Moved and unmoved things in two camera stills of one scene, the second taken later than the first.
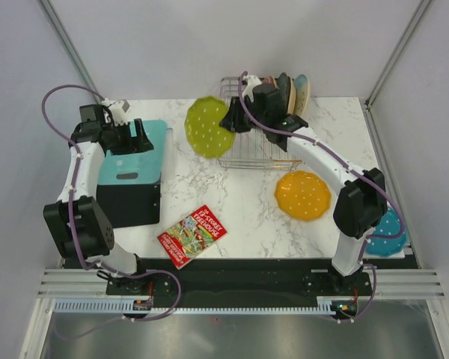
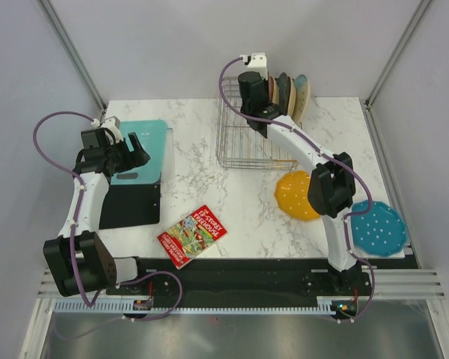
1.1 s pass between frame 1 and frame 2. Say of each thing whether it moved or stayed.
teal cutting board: stayed
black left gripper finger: moved
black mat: stayed
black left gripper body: moved
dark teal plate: stayed
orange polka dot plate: stayed
